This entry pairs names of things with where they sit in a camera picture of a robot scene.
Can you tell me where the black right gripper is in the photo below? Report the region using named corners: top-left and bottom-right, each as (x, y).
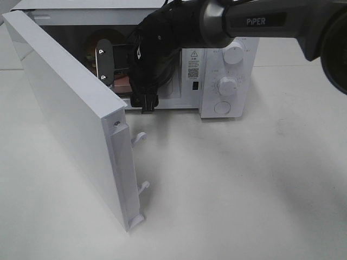
top-left (113, 40), bottom-right (174, 113)

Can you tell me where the pink round plate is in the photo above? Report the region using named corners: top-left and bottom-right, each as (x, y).
top-left (113, 76), bottom-right (132, 95)

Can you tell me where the burger with lettuce and cheese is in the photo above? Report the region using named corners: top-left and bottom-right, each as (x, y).
top-left (84, 28), bottom-right (125, 75)

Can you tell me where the white microwave door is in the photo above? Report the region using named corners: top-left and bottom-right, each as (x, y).
top-left (3, 10), bottom-right (149, 231)

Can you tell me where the white timer knob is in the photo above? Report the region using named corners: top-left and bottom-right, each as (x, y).
top-left (217, 76), bottom-right (238, 96)

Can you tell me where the round white door button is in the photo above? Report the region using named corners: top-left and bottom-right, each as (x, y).
top-left (214, 101), bottom-right (232, 115)

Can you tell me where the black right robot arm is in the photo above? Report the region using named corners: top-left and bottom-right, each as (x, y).
top-left (127, 1), bottom-right (346, 113)

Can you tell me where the white warning label sticker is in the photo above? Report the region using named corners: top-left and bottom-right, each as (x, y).
top-left (187, 49), bottom-right (201, 79)

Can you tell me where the white microwave oven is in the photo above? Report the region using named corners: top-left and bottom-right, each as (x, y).
top-left (4, 1), bottom-right (259, 118)

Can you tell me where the upper white power knob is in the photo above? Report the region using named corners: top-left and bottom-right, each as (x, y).
top-left (222, 42), bottom-right (245, 64)

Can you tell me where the black camera cable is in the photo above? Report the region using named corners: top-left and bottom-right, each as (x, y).
top-left (127, 0), bottom-right (245, 90)

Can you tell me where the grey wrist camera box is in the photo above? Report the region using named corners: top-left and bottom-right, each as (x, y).
top-left (95, 39), bottom-right (114, 86)

